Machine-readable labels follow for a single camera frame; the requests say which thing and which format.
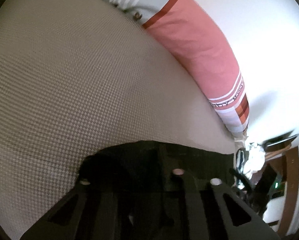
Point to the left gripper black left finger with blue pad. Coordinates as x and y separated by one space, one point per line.
85 212

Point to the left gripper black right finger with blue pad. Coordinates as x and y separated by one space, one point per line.
210 211

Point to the black pants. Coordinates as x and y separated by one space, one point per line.
140 173

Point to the dark striped garment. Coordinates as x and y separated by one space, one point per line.
243 174

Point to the white crumpled cloth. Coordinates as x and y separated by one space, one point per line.
255 161

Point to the beige textured bed sheet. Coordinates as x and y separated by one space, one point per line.
77 76

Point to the pink plaid long pillow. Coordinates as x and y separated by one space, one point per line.
198 44

